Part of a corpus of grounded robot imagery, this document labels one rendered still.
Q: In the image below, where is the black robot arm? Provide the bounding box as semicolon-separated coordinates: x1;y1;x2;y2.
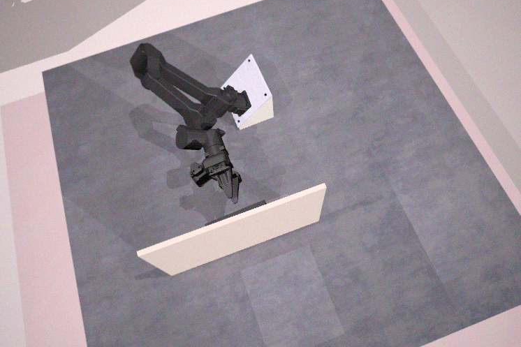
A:
129;43;251;187

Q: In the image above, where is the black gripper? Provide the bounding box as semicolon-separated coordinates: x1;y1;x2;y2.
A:
202;144;242;204

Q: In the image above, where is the black rectangular picture frame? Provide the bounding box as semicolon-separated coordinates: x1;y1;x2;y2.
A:
205;200;266;226

